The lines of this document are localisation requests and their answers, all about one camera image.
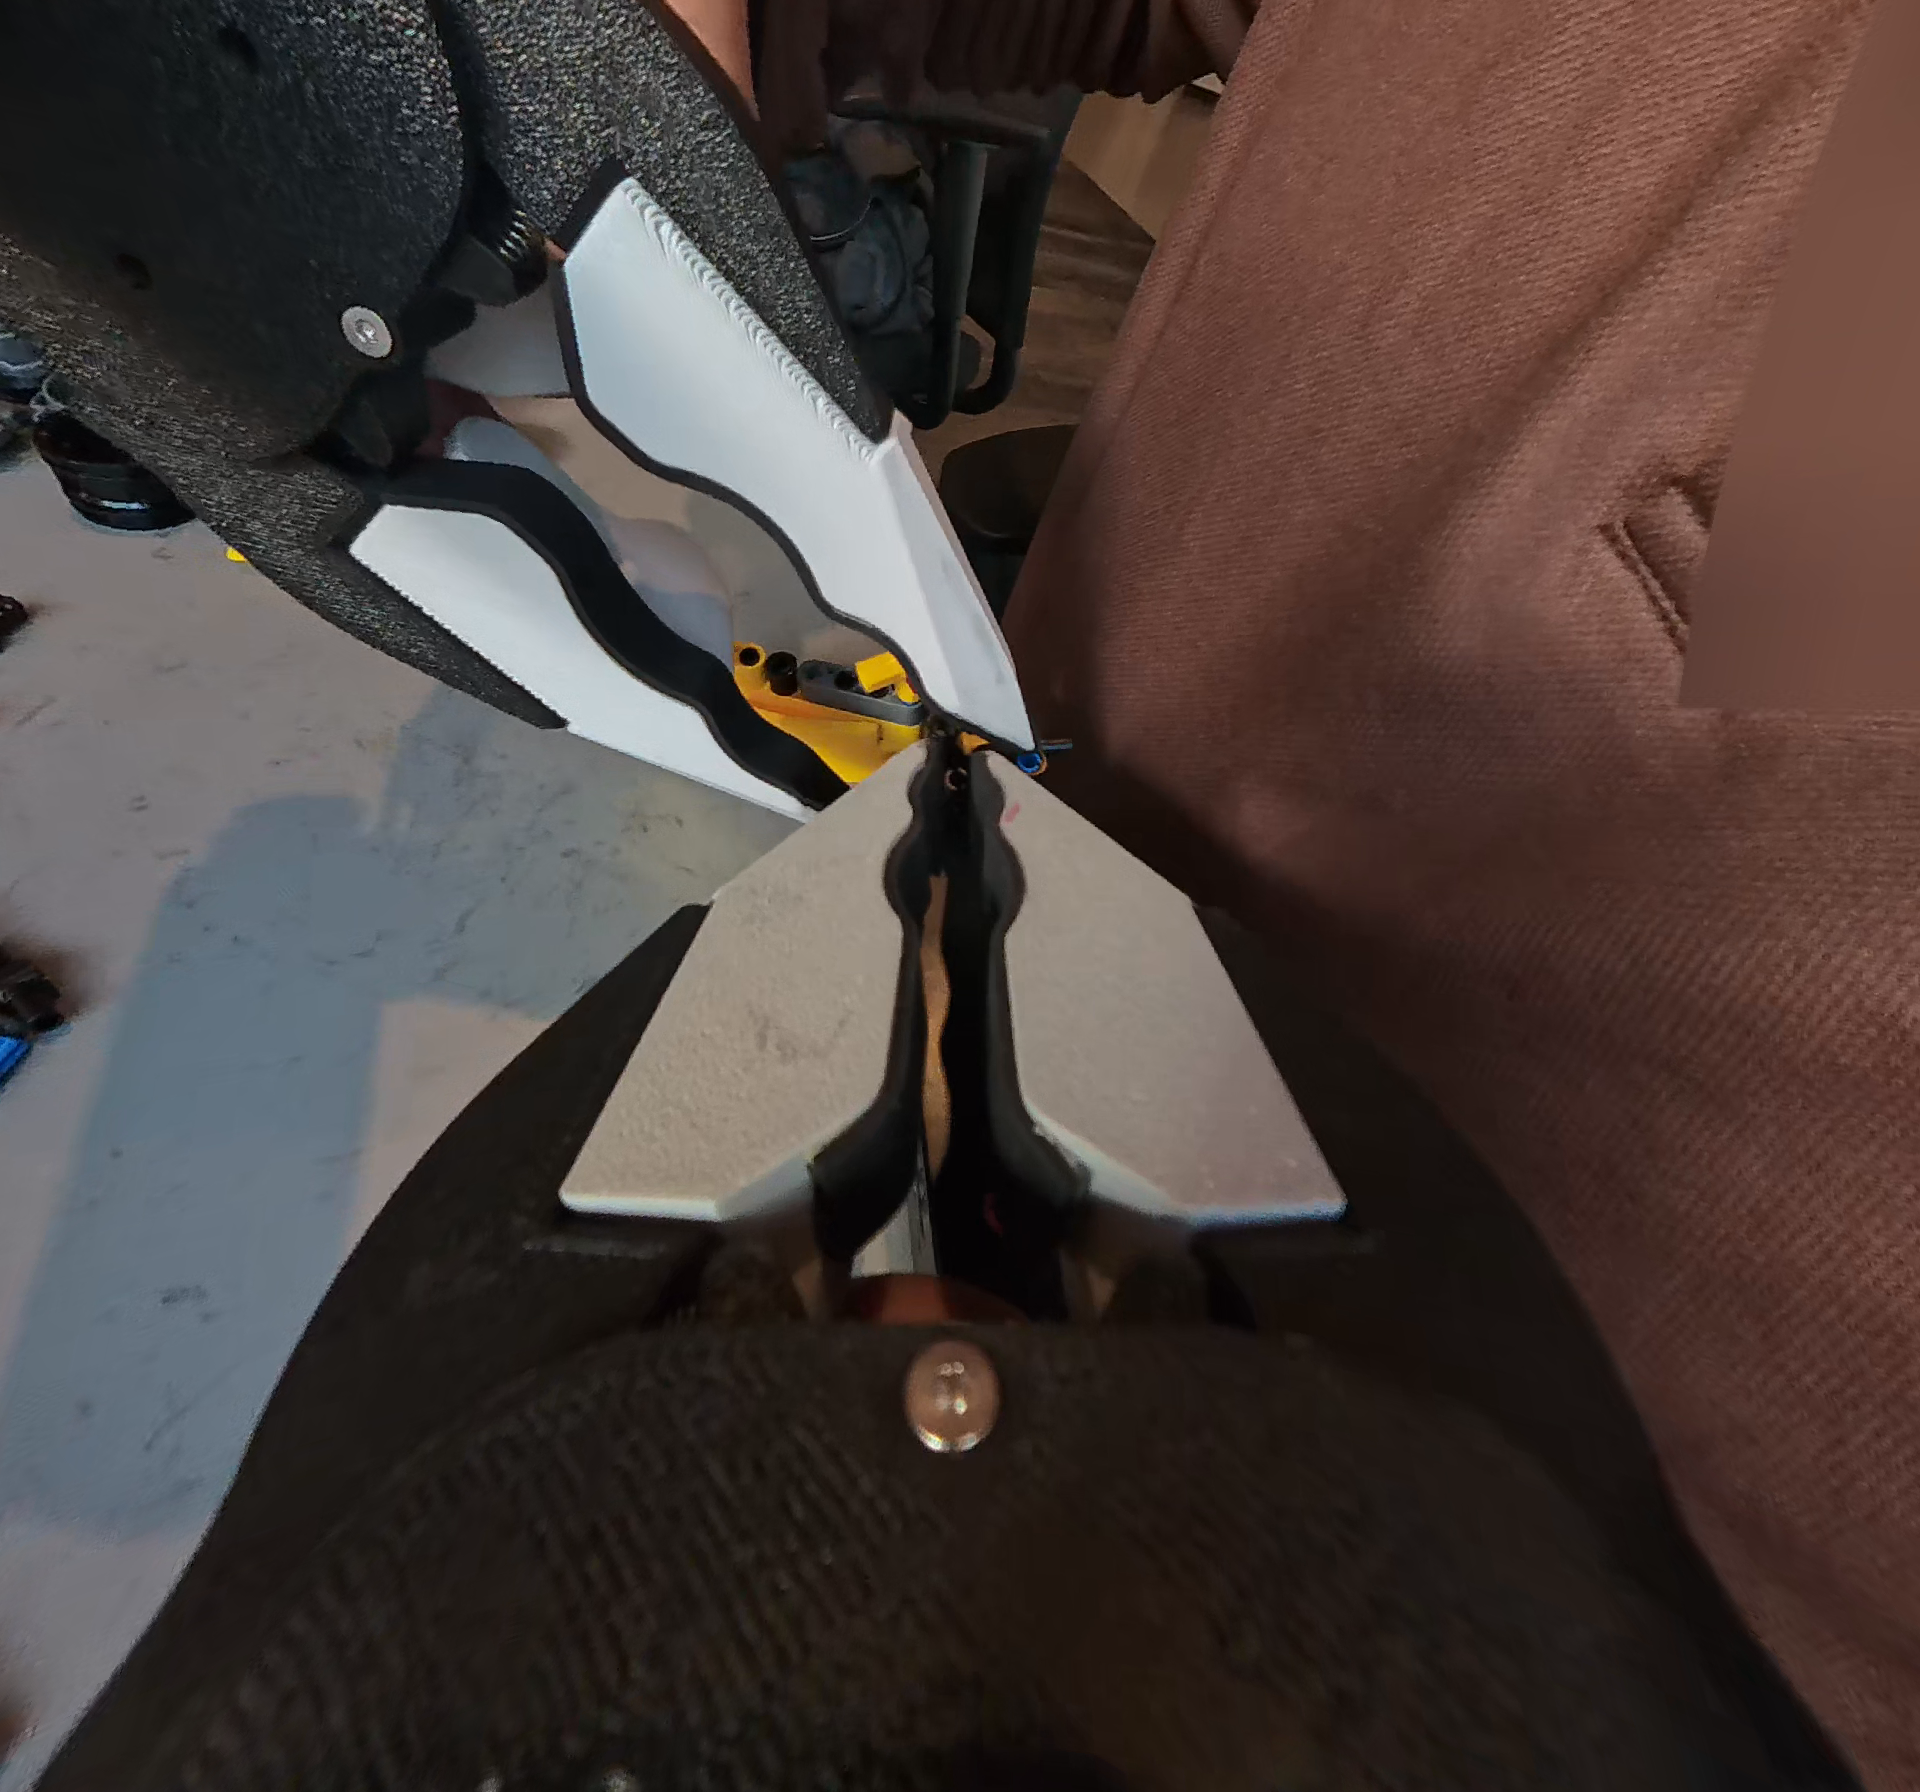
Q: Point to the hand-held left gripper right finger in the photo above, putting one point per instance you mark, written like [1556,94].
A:
[1169,1056]

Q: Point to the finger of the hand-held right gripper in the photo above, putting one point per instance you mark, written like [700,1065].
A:
[749,383]
[495,608]

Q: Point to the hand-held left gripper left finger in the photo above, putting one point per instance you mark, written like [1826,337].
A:
[721,1056]

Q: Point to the black connector with blue pin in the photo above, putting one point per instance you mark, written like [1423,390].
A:
[1026,760]

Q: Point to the grey desk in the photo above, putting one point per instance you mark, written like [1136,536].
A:
[300,922]

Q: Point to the black backpack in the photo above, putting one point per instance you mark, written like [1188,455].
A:
[870,263]

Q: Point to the black office chair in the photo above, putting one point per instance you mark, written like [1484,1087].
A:
[990,323]

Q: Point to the yellow curved panel assembly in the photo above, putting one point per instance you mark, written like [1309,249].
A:
[795,728]

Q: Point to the person's brown sweater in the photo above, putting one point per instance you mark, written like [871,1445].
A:
[1424,623]

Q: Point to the pile of blue grey brick parts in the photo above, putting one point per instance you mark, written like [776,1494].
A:
[22,1011]

